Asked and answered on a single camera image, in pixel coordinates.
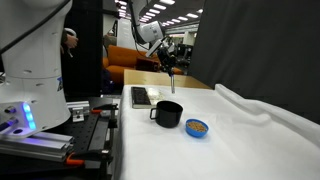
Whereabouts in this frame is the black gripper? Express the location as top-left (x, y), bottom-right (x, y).
top-left (156, 41), bottom-right (179, 78)

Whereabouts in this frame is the black cup with handle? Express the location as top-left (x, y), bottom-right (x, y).
top-left (149, 100), bottom-right (184, 129)

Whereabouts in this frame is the white VR controller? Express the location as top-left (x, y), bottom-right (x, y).
top-left (64, 27), bottom-right (78, 59)

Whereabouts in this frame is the book with colourful cover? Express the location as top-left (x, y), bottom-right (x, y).
top-left (130, 86), bottom-right (168, 110)

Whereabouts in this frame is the person's hand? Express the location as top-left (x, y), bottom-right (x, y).
top-left (61, 32), bottom-right (80, 54)

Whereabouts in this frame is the dark sofa cushion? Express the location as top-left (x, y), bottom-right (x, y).
top-left (134, 57), bottom-right (160, 73)

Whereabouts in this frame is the orange sofa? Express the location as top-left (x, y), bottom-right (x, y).
top-left (102, 44), bottom-right (185, 85)

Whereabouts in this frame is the white board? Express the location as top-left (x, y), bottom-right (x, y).
top-left (116, 18), bottom-right (152, 53)

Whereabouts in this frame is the blue bowl of nuts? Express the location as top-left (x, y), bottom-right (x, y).
top-left (184, 118), bottom-right (210, 138)

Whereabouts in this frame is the person in dark clothes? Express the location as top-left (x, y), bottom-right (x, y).
top-left (61, 0), bottom-right (104, 98)

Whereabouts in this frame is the black curtain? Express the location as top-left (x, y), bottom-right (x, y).
top-left (187, 0), bottom-right (320, 124)

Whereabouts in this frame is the white table cloth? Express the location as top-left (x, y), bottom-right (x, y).
top-left (113, 83), bottom-right (320, 180)

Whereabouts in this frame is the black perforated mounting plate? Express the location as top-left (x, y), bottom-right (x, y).
top-left (0, 96), bottom-right (118, 180)

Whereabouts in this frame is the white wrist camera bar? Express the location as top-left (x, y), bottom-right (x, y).
top-left (145, 37), bottom-right (168, 58)

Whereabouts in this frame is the black clamp with orange handle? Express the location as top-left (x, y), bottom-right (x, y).
top-left (64, 148), bottom-right (114, 180)
top-left (90, 103), bottom-right (120, 129)

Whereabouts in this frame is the small aluminium bracket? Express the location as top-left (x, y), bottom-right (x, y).
top-left (66, 100), bottom-right (91, 123)

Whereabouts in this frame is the aluminium extrusion rail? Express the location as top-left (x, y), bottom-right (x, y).
top-left (0, 131), bottom-right (75, 163)

